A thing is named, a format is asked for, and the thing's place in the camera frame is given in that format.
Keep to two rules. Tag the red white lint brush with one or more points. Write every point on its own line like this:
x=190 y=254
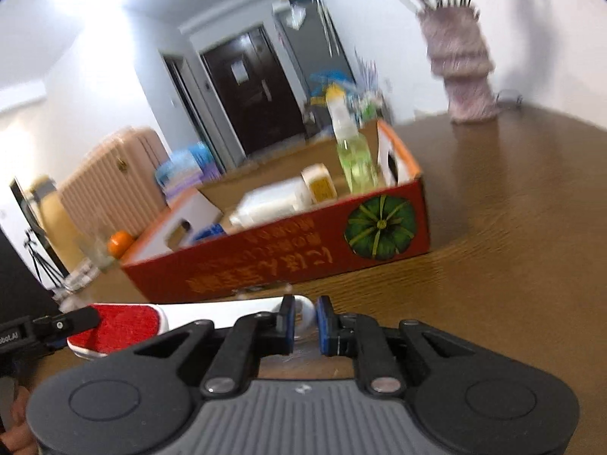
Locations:
x=118 y=329

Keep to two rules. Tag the dark brown door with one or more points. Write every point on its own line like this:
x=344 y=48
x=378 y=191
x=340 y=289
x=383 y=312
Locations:
x=251 y=90

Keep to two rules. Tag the clear drinking glass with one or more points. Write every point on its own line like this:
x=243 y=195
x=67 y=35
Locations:
x=97 y=253

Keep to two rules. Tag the green bottle yellow cap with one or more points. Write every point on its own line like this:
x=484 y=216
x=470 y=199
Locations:
x=355 y=156

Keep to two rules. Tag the grey refrigerator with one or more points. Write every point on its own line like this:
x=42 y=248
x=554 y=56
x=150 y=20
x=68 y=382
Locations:
x=313 y=47

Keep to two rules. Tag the purple tissue pack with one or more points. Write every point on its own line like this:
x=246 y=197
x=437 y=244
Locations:
x=189 y=185

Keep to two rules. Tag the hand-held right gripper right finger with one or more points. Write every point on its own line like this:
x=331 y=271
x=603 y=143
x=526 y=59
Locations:
x=324 y=327

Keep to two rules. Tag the white plastic bottle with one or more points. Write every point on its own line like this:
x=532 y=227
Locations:
x=270 y=201

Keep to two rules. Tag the red orange cardboard box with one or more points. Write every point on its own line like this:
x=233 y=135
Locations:
x=294 y=256

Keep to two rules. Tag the blue packet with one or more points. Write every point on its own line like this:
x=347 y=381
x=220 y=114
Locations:
x=211 y=233

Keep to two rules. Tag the black tripod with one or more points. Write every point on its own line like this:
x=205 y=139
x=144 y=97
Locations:
x=40 y=260

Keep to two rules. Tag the yellow thermos jug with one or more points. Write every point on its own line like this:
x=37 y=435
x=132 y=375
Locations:
x=52 y=220

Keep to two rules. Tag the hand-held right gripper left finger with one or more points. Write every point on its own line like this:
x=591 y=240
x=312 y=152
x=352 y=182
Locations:
x=288 y=327

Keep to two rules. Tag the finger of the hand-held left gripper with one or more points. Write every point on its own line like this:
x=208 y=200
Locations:
x=71 y=321

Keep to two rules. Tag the pink ribbed suitcase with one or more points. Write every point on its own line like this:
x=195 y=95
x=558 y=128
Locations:
x=114 y=180

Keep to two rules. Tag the pink ribbed vase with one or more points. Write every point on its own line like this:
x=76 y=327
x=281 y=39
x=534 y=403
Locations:
x=460 y=61

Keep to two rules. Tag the person's left hand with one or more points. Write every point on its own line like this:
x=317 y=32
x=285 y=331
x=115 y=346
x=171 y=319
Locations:
x=21 y=441

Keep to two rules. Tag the orange fruit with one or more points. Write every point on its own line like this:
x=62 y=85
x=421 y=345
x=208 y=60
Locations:
x=119 y=242

